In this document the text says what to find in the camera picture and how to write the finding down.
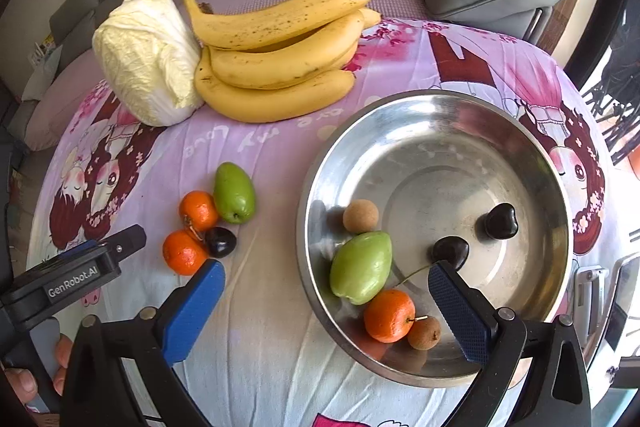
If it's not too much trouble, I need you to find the orange tangerine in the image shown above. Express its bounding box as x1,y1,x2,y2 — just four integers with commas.
162,230,208,277
362,288,427,343
178,191,219,233

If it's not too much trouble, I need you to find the brown longan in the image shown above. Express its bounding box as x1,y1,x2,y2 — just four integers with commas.
342,199,380,234
407,317,442,351

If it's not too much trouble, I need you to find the dark cherry with stem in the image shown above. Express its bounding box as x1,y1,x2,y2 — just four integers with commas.
397,235,470,286

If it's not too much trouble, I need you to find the large green fruit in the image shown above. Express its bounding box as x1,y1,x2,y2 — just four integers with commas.
330,231,393,306

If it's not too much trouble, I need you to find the left hand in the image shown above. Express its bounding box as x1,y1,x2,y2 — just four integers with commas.
3,333,75,413

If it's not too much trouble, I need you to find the cartoon printed tablecloth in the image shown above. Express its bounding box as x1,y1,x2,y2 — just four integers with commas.
28,18,629,426

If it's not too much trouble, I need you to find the small green fruit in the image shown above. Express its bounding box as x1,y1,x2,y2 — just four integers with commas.
213,161,257,225

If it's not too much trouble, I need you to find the lower yellow banana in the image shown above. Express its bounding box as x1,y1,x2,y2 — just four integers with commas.
194,48,355,124

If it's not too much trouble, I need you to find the yellow banana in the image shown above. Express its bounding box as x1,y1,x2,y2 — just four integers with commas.
194,48,355,124
209,10,366,90

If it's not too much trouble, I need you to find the napa cabbage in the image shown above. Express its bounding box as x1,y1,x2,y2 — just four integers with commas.
92,0,203,127

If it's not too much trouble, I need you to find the stainless steel bowl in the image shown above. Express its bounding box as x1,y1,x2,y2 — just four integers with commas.
296,90,573,388

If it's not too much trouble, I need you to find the middle yellow banana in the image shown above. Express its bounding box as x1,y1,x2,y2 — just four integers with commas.
209,10,366,90

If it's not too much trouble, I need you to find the top spotted banana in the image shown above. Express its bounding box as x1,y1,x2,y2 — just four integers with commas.
183,0,370,51

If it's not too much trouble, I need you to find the hidden back banana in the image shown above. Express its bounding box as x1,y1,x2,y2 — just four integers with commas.
326,8,381,70

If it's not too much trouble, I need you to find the pink checked sofa cover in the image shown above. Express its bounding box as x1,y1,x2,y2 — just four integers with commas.
11,0,429,150

